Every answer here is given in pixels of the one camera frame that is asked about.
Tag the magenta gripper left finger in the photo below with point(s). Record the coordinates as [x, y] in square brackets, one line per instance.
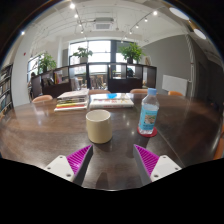
[72, 167]

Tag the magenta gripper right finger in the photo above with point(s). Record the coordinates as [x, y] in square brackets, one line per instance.
[151, 166]

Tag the clear plastic water bottle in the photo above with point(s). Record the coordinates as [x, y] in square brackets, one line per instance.
[149, 110]

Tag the red round coaster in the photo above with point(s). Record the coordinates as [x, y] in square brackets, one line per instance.
[154, 133]

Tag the cream ceramic cup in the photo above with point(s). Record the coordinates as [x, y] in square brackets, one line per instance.
[99, 126]

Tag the stack of books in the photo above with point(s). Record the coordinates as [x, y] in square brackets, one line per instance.
[73, 100]

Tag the orange chair right corner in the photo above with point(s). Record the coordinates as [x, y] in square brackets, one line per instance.
[220, 147]

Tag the flat book with blue cover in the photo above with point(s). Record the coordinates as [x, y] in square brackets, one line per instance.
[111, 100]

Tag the orange chair far left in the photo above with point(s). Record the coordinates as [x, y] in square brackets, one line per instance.
[42, 98]

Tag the orange chair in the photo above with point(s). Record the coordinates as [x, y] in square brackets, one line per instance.
[174, 93]
[42, 98]
[140, 91]
[98, 91]

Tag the orange chair far right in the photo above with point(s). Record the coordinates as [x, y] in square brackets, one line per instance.
[174, 93]

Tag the orange chair far middle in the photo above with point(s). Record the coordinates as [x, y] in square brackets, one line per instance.
[140, 91]

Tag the orange chair near right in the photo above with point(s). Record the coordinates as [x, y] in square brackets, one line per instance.
[98, 91]

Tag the seated person in background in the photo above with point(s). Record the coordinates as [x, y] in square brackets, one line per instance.
[30, 86]

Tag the dark low shelf divider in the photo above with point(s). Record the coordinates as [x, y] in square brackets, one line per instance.
[111, 76]

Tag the left potted plant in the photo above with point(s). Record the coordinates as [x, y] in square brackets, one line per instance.
[46, 63]

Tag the potted plant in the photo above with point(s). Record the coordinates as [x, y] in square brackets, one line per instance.
[46, 63]
[132, 52]
[83, 54]

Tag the middle potted plant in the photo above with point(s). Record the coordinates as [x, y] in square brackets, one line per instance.
[83, 54]

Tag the tall bookshelf at left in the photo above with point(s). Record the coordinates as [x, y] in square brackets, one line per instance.
[5, 90]

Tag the right potted plant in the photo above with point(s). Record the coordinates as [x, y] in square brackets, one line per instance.
[132, 52]

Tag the ceiling air conditioner unit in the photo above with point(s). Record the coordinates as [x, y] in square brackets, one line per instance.
[103, 23]

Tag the white board against wall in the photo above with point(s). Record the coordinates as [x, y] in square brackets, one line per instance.
[171, 83]

